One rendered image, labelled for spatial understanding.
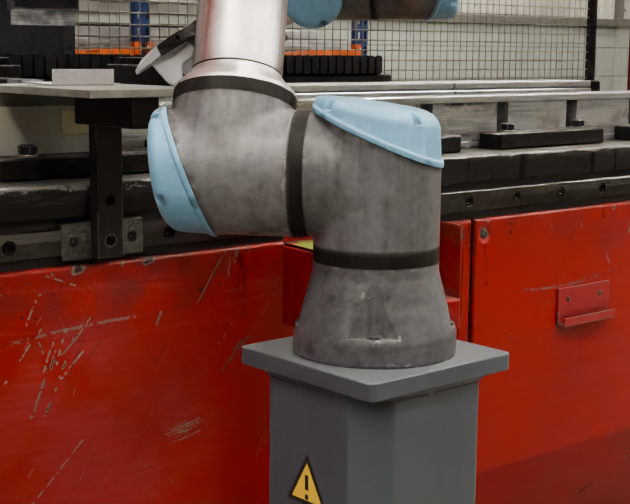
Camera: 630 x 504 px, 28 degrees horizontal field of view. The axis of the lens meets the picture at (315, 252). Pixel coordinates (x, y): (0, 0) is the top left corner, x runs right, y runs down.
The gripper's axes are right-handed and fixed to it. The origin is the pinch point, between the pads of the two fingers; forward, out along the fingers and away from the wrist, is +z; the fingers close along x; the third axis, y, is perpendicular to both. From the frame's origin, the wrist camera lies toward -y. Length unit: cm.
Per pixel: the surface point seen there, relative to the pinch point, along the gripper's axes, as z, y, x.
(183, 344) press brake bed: 12.6, 38.1, -6.8
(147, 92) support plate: -9.4, 9.1, -25.3
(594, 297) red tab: -26, 65, 73
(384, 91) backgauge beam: -7, 11, 77
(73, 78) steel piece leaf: 2.6, 0.5, -18.1
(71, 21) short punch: 4.8, -9.5, -6.8
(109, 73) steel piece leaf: -0.5, 1.6, -14.2
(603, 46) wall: 34, -27, 827
